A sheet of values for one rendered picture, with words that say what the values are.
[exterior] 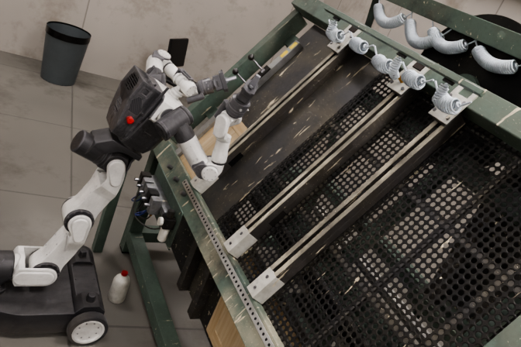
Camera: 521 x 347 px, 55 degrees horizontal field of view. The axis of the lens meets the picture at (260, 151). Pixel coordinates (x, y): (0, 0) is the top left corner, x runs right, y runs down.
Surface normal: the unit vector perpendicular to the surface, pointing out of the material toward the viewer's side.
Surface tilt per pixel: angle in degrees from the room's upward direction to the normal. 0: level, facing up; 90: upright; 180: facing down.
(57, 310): 0
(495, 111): 60
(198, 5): 90
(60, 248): 90
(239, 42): 90
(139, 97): 90
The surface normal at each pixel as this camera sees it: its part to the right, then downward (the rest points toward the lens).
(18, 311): 0.36, -0.86
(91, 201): 0.40, 0.50
